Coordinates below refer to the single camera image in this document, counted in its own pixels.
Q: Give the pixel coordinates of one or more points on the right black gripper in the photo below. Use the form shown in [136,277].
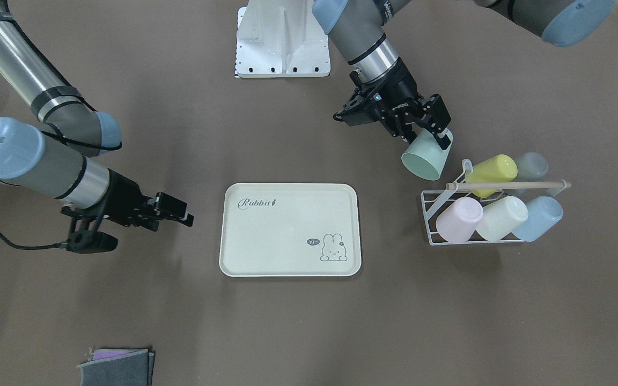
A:
[123,197]

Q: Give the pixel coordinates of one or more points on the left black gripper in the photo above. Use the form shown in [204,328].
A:
[406,84]

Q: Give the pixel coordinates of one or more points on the green cup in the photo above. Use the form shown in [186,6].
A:
[425,158]

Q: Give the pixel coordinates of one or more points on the cream rabbit tray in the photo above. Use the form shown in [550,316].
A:
[290,230]

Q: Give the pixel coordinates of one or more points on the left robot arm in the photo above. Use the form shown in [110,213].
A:
[356,27]

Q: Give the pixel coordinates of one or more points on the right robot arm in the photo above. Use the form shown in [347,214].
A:
[57,157]

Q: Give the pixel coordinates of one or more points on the yellow cup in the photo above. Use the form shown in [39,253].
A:
[500,168]

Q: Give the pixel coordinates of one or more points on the pink cup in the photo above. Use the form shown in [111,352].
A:
[459,221]

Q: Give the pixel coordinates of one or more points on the grey cup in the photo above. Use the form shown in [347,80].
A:
[531,167]

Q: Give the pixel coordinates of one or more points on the cream cup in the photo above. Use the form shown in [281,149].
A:
[502,217]

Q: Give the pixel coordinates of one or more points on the blue cup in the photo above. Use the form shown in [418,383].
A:
[544,213]

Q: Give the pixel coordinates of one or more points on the grey folded cloth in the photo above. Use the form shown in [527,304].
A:
[114,366]

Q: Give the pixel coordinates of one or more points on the white wire cup rack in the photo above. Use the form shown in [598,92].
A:
[435,202]

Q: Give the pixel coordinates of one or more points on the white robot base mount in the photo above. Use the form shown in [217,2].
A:
[280,39]

